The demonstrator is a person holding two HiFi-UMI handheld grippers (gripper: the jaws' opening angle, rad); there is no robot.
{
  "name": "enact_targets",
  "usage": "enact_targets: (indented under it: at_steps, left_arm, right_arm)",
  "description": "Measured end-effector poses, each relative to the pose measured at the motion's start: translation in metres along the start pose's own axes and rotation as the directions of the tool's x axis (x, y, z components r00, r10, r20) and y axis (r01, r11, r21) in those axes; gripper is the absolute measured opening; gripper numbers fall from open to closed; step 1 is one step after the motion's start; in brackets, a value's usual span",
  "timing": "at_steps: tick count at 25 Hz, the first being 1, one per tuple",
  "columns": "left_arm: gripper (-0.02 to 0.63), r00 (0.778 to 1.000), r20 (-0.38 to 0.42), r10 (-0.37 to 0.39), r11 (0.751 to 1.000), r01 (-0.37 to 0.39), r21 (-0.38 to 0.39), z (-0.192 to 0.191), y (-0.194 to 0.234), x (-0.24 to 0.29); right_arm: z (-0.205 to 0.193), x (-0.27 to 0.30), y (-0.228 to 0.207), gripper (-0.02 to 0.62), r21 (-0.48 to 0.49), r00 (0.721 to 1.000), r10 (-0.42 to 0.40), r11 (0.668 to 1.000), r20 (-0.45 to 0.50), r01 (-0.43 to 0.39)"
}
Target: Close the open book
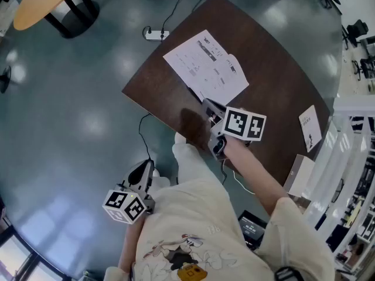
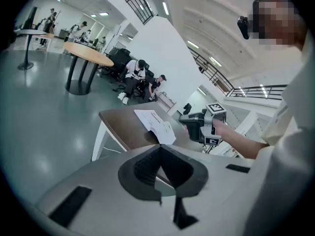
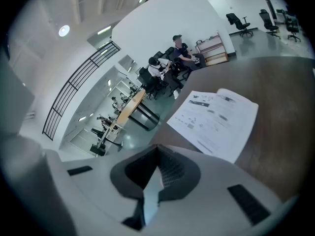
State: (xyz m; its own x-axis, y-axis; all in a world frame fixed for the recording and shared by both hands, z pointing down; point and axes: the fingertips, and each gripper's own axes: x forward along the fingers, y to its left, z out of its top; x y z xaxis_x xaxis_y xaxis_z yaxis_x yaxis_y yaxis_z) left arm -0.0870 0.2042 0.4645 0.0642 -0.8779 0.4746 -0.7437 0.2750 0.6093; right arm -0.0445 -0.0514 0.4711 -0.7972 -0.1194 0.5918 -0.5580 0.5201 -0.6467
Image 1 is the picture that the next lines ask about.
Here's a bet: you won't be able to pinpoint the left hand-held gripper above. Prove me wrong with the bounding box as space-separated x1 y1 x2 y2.
101 159 156 225

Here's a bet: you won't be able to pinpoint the person's cream trousers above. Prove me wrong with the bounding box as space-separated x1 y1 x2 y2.
172 132 231 193

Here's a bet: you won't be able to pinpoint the brown cardboard box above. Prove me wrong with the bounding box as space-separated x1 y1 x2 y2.
288 196 311 213

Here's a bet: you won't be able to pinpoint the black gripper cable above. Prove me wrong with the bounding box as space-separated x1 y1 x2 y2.
138 113 152 161
220 159 229 186

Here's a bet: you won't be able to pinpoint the black power cable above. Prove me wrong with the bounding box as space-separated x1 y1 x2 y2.
161 0 185 36

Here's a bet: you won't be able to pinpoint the oval wooden table black legs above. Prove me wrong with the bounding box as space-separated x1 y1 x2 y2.
13 0 100 39

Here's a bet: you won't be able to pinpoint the person's left forearm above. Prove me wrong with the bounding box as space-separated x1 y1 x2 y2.
117 214 147 275

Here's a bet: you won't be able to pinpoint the yellow and white booklet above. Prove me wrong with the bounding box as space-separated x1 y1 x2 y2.
162 29 250 107

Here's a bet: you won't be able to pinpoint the white power strip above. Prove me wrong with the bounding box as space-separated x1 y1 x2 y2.
145 29 170 41

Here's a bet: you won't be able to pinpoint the person's cream printed t-shirt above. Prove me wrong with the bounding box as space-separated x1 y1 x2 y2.
104 177 336 281

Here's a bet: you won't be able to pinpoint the white cable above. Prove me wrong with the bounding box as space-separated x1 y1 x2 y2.
233 170 256 195

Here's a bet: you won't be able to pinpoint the person's right forearm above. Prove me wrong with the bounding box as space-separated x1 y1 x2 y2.
224 138 291 216

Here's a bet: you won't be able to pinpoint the small white leaflet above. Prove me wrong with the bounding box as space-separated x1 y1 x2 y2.
298 104 322 153

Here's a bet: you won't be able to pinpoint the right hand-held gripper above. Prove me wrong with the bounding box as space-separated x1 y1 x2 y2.
201 98 267 161

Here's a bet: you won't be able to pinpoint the white box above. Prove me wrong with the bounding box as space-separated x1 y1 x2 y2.
282 153 316 198

